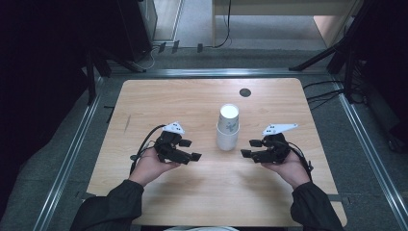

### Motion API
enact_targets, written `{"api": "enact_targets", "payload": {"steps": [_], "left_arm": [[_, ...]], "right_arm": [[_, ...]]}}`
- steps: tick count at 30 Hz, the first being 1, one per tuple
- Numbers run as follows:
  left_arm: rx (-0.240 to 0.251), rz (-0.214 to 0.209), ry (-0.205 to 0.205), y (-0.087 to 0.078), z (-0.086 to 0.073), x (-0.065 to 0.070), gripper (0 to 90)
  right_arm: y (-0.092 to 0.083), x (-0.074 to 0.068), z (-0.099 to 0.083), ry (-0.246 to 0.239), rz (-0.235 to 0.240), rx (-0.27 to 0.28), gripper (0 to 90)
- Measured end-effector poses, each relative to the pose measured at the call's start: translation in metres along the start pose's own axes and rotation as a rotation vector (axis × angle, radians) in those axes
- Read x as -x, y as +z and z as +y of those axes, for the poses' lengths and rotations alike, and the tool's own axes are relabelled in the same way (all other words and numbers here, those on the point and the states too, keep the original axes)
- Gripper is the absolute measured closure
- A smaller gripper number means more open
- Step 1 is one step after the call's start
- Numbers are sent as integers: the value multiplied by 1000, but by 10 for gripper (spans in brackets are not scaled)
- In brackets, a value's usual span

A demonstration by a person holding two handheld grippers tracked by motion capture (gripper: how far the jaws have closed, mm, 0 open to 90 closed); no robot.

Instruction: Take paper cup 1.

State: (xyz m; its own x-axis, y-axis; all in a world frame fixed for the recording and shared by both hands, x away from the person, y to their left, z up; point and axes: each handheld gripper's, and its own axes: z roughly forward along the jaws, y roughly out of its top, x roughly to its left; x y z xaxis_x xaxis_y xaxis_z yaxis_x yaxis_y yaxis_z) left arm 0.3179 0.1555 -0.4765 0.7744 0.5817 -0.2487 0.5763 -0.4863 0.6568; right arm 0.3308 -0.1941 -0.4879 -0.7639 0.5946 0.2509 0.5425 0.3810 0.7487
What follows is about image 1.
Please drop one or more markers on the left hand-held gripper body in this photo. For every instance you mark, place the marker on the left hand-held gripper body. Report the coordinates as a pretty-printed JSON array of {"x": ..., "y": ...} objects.
[{"x": 168, "y": 146}]

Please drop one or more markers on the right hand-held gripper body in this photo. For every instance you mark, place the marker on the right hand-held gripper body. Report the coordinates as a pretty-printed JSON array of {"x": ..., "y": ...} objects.
[{"x": 274, "y": 149}]

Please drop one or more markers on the person's right hand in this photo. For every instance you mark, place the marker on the person's right hand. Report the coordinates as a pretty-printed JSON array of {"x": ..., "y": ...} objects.
[{"x": 290, "y": 171}]

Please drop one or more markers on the person's left hand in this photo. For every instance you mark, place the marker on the person's left hand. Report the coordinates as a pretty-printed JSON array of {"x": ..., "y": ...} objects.
[{"x": 150, "y": 168}]

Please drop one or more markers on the black table grommet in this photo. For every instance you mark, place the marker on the black table grommet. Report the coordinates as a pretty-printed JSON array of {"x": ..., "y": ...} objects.
[{"x": 245, "y": 92}]

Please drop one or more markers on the black tape strip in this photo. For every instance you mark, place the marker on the black tape strip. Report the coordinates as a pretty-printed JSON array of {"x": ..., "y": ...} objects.
[{"x": 110, "y": 112}]

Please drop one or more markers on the grey tape piece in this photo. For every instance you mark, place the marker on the grey tape piece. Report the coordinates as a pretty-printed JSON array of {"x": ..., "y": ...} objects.
[{"x": 337, "y": 198}]

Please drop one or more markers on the black stand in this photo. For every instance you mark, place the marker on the black stand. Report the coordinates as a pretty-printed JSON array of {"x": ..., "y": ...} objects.
[
  {"x": 346, "y": 48},
  {"x": 91, "y": 80}
]

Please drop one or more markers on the black cabinet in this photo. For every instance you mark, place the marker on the black cabinet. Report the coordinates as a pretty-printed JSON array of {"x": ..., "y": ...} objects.
[{"x": 134, "y": 29}]

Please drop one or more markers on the dark curtain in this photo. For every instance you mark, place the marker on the dark curtain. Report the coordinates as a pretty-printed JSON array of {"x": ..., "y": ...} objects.
[
  {"x": 38, "y": 80},
  {"x": 389, "y": 57}
]

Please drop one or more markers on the metal floor rail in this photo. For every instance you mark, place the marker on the metal floor rail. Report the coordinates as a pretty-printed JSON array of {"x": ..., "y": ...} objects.
[
  {"x": 69, "y": 160},
  {"x": 369, "y": 154},
  {"x": 218, "y": 72}
]

